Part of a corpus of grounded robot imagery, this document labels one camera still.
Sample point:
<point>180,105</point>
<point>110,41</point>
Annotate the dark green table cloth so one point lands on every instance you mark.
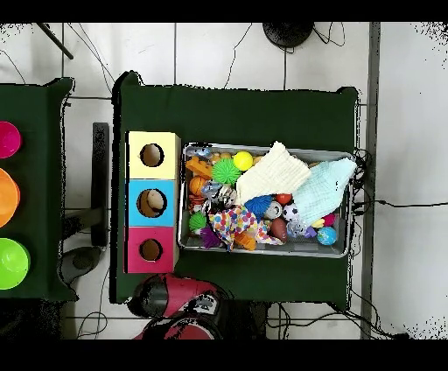
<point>227,115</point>

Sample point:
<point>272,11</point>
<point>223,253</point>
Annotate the green bowl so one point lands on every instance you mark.
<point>12,264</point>

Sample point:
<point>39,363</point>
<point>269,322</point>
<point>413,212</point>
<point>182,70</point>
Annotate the yellow ball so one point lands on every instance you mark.
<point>243,161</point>

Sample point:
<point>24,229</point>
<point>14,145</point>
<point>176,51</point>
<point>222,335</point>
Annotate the green cloth side table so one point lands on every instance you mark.
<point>38,210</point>

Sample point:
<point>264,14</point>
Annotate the wooden box with three holes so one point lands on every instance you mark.
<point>154,173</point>

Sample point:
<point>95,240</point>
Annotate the cream waffle cloth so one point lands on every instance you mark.
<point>273,175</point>

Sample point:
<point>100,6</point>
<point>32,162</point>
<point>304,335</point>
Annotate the pink bowl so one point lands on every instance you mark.
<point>8,140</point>

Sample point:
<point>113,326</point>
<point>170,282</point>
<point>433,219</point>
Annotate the colourful dotted cloth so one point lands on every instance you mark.
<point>231,220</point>

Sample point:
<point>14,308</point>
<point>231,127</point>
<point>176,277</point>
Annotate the orange toy basketball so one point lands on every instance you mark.
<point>197,185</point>

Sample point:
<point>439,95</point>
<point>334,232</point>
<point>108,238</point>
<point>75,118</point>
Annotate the black flat bar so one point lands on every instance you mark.
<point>100,175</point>

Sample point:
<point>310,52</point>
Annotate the grey stand foot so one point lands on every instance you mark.
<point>82,260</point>

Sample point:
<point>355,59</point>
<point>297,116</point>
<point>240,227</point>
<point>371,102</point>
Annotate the large green spiky ball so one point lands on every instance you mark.
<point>225,171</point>

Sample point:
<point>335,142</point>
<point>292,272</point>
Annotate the orange bowl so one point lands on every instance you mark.
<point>7,197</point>

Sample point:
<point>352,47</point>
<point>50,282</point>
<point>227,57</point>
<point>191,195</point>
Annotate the long orange toy block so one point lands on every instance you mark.
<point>197,167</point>

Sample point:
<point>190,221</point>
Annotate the black round stand base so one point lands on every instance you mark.
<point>287,33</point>

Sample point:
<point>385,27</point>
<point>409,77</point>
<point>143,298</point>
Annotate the mint waffle cloth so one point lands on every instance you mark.
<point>325,192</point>

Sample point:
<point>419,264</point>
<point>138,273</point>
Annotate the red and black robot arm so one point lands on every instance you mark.
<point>182,294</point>

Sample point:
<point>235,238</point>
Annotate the silver mesh bin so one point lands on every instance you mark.
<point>308,249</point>

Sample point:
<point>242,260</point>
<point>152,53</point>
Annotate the black rod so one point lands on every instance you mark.
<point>56,42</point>

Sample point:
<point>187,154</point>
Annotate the blue globe ball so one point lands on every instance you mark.
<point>327,236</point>

